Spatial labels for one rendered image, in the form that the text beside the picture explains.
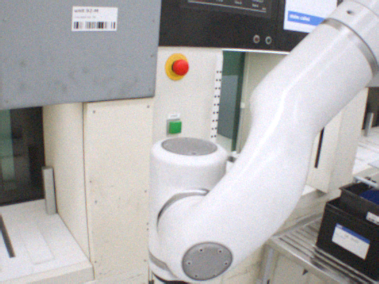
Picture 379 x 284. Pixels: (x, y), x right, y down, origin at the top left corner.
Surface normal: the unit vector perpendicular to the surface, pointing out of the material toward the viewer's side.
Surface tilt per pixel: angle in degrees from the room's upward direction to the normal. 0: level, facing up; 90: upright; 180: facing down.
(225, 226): 79
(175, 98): 90
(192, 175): 90
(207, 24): 90
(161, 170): 91
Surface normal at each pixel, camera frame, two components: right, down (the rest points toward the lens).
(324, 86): 0.00, 0.14
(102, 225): 0.58, 0.29
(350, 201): -0.83, 0.11
